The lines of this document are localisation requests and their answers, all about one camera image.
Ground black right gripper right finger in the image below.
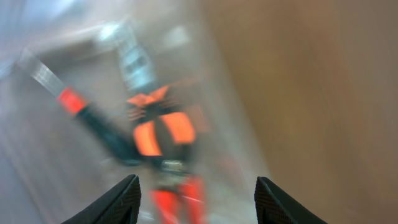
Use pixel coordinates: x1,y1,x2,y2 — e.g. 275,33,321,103
254,177,326,224

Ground clear plastic container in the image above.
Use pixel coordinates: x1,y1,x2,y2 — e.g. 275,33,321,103
1,0,266,224

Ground black red handled screwdriver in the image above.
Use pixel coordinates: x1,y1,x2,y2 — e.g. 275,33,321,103
17,49,142,166

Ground orange black needle-nose pliers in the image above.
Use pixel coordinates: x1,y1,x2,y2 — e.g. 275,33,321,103
116,18,203,169

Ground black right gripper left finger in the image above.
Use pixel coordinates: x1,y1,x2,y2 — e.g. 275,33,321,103
62,174,141,224

